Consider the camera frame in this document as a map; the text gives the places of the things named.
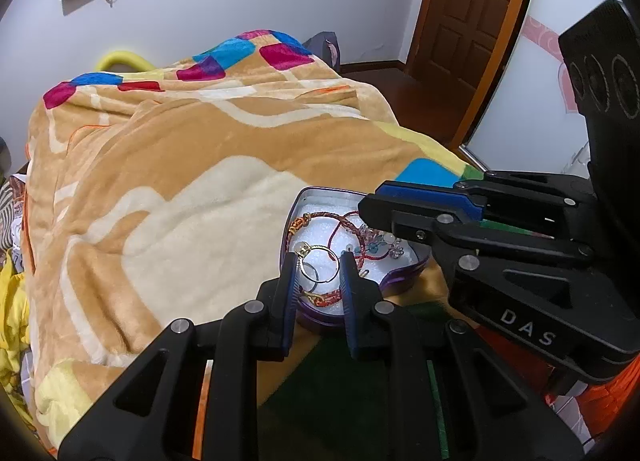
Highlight silver ring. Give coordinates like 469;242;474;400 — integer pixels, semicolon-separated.
300;263;321;294

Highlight colourful patchwork blanket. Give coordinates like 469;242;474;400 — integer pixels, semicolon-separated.
25;30;551;461

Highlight purple heart-shaped box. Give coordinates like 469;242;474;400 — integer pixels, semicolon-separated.
282;187;431;337

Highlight thin red cord bracelet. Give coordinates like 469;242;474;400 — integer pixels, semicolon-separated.
327;211;401;262

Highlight red braided bracelet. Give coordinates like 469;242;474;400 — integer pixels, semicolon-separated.
285;211;351;314

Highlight crystal bead bracelet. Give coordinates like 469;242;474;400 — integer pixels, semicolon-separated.
357;223;406;259

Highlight grey backpack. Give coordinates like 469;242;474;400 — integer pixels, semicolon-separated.
300;31;343;74

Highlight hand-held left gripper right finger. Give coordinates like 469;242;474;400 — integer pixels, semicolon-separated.
339;251;587;461

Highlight yellow cloth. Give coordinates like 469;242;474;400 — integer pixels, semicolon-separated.
0;248;33;422

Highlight white wardrobe door pink hearts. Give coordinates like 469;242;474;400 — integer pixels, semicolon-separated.
465;0;640;176

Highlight orange printed bedsheet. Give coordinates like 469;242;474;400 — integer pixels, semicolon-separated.
542;366;640;452

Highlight thin hoop ring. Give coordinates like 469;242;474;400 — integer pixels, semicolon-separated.
299;246;342;285

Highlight grey striped cloth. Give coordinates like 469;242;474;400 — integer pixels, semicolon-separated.
0;173;28;252

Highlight brown wooden door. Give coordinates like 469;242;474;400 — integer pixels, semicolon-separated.
407;0;526;119

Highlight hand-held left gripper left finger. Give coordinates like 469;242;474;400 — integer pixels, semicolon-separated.
56;251;301;461

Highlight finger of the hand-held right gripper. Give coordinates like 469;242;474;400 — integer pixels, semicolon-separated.
358;192;594;310
374;170;601;243

